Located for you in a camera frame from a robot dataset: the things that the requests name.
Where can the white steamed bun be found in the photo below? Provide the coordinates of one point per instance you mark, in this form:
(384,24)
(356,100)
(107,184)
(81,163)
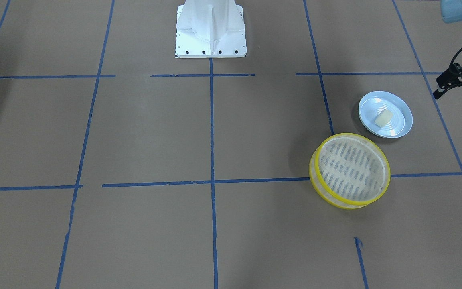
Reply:
(383,119)

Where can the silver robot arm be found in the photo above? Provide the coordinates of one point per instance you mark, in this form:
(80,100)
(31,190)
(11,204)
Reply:
(451,11)

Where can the yellow rimmed bamboo steamer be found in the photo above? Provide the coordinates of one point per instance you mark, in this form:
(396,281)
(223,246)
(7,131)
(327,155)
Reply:
(349,171)

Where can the white camera mast base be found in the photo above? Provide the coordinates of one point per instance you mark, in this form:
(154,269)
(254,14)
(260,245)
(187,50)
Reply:
(210,28)

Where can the light blue round plate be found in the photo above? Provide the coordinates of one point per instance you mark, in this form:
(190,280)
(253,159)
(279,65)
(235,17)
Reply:
(373,103)

